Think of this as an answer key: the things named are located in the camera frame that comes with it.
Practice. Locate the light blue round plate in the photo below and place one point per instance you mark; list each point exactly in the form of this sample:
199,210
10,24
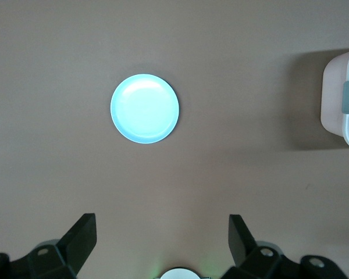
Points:
145,109

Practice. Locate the white lidded storage box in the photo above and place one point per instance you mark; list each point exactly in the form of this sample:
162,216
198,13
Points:
333,96

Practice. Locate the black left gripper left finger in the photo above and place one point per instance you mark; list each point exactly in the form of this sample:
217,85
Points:
78,241

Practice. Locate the brown table cover mat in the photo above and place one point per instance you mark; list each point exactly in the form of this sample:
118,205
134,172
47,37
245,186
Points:
75,145

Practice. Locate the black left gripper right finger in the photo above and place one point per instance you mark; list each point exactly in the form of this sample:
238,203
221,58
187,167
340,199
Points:
240,241

